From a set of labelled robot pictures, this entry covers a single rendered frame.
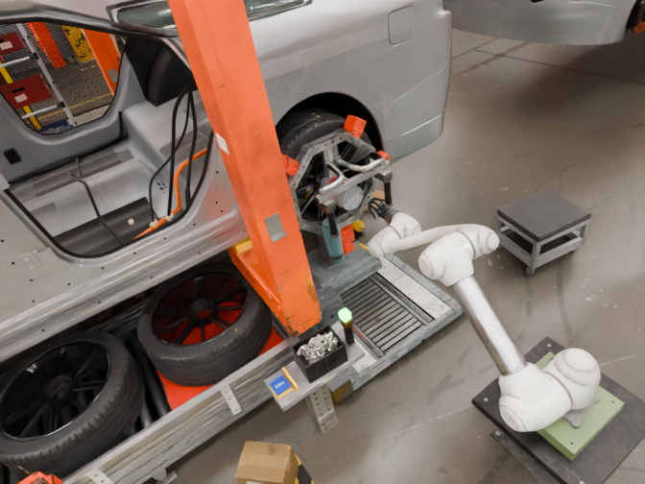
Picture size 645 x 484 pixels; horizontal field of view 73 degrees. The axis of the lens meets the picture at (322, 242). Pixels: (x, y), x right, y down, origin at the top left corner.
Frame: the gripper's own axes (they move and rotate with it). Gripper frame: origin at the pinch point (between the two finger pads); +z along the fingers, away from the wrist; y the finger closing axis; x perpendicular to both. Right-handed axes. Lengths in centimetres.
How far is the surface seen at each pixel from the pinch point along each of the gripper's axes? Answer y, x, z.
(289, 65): 39, 80, 4
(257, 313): -71, 51, -20
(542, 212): 42, -84, -52
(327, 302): -53, 20, -29
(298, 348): -65, 50, -54
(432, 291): -30, -49, -38
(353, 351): -57, 30, -66
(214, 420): -119, 60, -39
